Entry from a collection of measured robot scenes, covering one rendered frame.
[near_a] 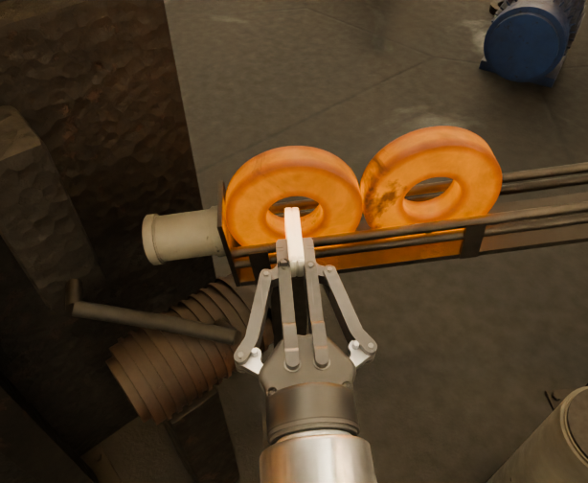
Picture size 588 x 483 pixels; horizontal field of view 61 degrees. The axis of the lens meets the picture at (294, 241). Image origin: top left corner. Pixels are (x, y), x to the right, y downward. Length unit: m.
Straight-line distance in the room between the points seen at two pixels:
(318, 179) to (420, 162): 0.11
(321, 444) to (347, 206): 0.27
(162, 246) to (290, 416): 0.27
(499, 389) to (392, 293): 0.35
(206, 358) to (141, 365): 0.08
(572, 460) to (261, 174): 0.49
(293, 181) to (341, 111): 1.48
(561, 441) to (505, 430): 0.56
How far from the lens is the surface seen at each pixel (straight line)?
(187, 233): 0.58
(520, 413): 1.30
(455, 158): 0.55
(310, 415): 0.40
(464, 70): 2.35
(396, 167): 0.53
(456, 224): 0.59
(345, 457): 0.39
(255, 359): 0.45
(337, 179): 0.53
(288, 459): 0.39
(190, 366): 0.68
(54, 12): 0.64
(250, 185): 0.52
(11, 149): 0.57
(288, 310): 0.47
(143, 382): 0.68
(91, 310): 0.65
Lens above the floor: 1.11
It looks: 48 degrees down
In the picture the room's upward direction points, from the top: straight up
